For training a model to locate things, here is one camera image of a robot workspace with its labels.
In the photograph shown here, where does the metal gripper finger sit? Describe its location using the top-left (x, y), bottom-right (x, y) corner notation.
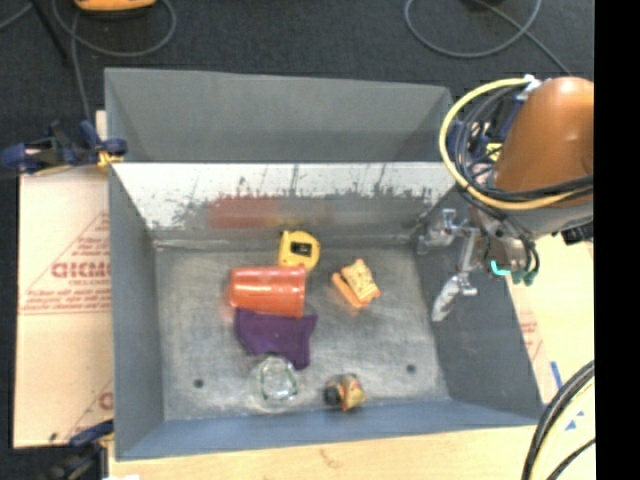
top-left (430, 271), bottom-right (479, 323)
top-left (416, 208), bottom-right (470, 257)

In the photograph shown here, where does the yellow and black toy animal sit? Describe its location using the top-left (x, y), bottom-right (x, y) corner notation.
top-left (322, 372), bottom-right (367, 413)

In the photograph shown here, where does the yellow tape measure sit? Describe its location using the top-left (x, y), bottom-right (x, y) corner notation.
top-left (277, 229), bottom-right (322, 272)

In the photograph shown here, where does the purple cloth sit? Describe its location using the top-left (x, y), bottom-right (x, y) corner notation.
top-left (232, 307), bottom-right (320, 371)

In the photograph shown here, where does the orange plastic cup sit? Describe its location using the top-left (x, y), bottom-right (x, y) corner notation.
top-left (227, 265), bottom-right (307, 319)

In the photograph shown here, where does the grey metal bin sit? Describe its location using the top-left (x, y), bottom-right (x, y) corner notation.
top-left (103, 66), bottom-right (546, 462)

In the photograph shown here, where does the clear glass cup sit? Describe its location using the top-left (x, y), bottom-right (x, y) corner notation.
top-left (248, 355), bottom-right (300, 413)

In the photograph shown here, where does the black cylinder on white bracket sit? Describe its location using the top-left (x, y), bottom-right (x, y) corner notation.
top-left (560, 220), bottom-right (595, 244)

